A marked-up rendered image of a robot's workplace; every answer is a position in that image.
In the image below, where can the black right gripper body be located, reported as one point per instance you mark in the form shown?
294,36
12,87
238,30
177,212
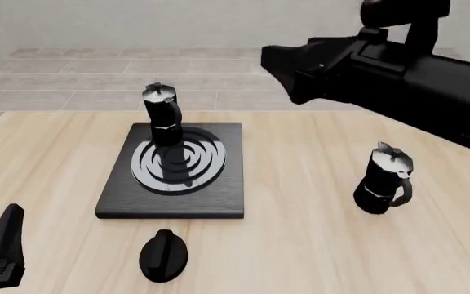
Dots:
369,82

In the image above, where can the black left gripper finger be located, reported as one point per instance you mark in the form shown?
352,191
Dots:
10,235

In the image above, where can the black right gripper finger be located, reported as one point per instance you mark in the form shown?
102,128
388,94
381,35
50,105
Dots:
306,87
292,59

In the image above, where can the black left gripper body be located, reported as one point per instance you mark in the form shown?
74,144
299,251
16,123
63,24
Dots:
6,274

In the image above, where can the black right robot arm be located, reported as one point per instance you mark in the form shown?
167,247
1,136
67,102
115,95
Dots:
455,98

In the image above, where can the black moka pot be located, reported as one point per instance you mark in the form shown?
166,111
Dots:
378,183
162,122

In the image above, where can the flat black stove plate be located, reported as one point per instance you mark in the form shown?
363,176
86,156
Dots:
218,196

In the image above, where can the round black stove knob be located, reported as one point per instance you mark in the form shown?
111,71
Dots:
162,258

